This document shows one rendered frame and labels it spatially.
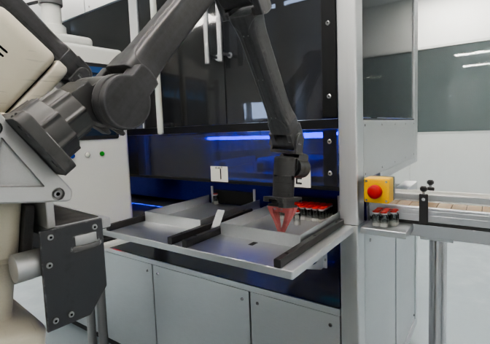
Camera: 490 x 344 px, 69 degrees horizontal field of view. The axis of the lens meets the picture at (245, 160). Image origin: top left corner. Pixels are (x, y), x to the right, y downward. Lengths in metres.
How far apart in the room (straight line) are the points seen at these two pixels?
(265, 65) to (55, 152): 0.51
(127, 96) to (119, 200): 1.15
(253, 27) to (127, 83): 0.36
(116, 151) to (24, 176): 1.14
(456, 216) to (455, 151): 4.51
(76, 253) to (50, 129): 0.25
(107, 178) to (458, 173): 4.89
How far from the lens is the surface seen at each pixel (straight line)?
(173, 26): 0.63
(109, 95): 0.51
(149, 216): 1.29
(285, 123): 0.89
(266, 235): 0.98
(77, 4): 2.15
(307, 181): 1.18
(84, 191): 1.58
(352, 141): 1.12
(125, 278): 1.98
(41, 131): 0.46
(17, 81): 0.64
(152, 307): 1.88
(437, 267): 1.29
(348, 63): 1.13
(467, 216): 1.20
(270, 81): 0.84
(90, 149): 1.57
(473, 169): 5.70
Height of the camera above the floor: 1.19
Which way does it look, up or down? 5 degrees down
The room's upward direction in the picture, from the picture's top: 2 degrees counter-clockwise
